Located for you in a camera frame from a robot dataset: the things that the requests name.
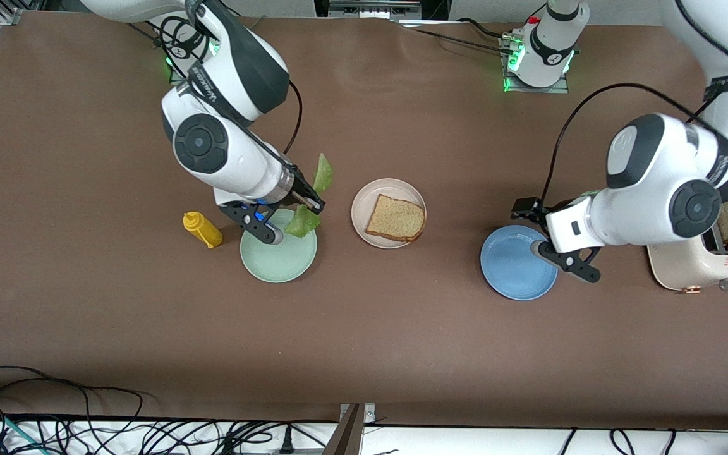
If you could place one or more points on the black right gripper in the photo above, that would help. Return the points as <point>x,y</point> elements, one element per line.
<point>304,191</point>

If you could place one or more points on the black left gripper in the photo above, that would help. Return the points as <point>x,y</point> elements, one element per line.
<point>527,209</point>

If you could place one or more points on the green lettuce leaf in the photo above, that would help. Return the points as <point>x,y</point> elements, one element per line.
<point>304,224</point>

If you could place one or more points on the yellow mustard squeeze bottle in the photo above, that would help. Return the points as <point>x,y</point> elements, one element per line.
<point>203,230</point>

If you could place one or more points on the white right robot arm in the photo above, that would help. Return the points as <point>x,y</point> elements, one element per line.
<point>225,151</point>

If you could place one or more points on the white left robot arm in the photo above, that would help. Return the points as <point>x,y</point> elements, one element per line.
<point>648,183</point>

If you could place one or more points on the beige plate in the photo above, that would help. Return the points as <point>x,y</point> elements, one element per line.
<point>364,196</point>

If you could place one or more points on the blue plate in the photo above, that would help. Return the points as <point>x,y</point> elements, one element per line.
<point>509,272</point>

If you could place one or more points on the mint green plate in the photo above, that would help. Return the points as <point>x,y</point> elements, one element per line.
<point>275,262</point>

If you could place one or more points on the cream white toaster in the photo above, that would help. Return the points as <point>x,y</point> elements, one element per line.
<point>686,268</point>

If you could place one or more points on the black power plug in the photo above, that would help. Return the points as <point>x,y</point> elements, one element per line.
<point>287,439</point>

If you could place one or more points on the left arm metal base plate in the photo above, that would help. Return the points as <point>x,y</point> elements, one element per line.
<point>563,87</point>

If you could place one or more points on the metal equipment frame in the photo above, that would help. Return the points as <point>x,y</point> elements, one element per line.
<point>373,7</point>

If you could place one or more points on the grey metal mounting bracket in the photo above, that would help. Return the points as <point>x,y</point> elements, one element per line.
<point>357,414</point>

